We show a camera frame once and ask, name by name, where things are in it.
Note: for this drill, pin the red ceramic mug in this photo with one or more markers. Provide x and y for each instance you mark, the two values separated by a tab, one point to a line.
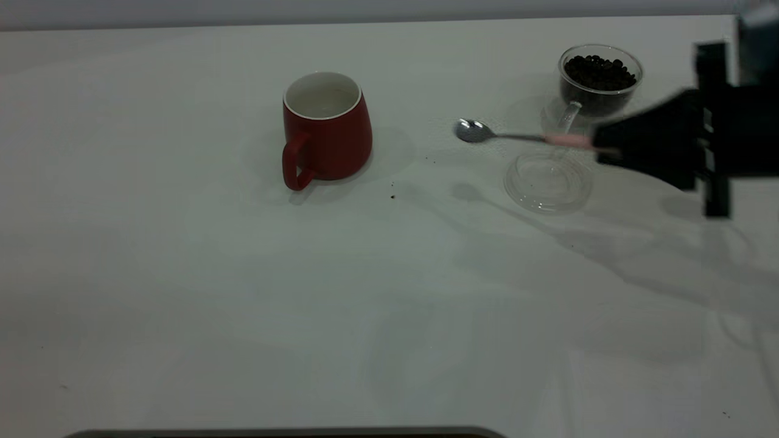
338	146

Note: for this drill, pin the small clear glass dish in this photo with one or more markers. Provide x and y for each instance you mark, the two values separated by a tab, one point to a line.
548	188

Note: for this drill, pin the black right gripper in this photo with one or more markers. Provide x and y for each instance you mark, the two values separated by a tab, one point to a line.
745	131

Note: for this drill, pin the clear glass saucer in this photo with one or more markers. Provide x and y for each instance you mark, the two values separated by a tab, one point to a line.
551	121

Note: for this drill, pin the dark coffee beans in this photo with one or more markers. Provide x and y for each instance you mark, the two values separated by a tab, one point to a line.
599	73

